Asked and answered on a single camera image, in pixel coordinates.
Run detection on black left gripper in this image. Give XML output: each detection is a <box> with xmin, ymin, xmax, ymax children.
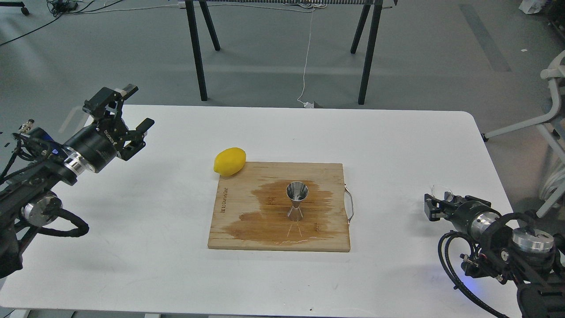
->
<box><xmin>64</xmin><ymin>84</ymin><xmax>155</xmax><ymax>173</ymax></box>

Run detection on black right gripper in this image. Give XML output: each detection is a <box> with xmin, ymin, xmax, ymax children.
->
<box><xmin>424</xmin><ymin>193</ymin><xmax>502</xmax><ymax>241</ymax></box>

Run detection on steel double jigger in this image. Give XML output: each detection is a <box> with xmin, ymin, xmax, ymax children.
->
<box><xmin>286</xmin><ymin>181</ymin><xmax>309</xmax><ymax>222</ymax></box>

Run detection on clear glass cup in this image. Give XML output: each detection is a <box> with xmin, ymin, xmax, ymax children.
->
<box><xmin>430</xmin><ymin>184</ymin><xmax>455</xmax><ymax>202</ymax></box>

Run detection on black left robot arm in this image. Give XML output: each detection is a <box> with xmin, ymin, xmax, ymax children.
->
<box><xmin>0</xmin><ymin>84</ymin><xmax>154</xmax><ymax>278</ymax></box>

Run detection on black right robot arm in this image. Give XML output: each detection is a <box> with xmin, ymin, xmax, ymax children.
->
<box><xmin>424</xmin><ymin>192</ymin><xmax>565</xmax><ymax>318</ymax></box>

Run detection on yellow lemon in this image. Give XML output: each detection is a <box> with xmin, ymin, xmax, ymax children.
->
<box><xmin>213</xmin><ymin>147</ymin><xmax>246</xmax><ymax>177</ymax></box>

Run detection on black trestle table legs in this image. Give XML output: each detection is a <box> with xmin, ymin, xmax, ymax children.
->
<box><xmin>183</xmin><ymin>0</ymin><xmax>398</xmax><ymax>106</ymax></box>

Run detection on wooden cutting board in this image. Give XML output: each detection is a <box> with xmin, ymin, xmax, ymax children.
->
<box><xmin>207</xmin><ymin>162</ymin><xmax>350</xmax><ymax>252</ymax></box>

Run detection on white power cable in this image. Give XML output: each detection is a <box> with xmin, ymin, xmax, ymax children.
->
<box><xmin>297</xmin><ymin>7</ymin><xmax>316</xmax><ymax>109</ymax></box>

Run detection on white chair frame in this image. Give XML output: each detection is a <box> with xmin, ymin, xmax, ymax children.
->
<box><xmin>481</xmin><ymin>49</ymin><xmax>565</xmax><ymax>219</ymax></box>

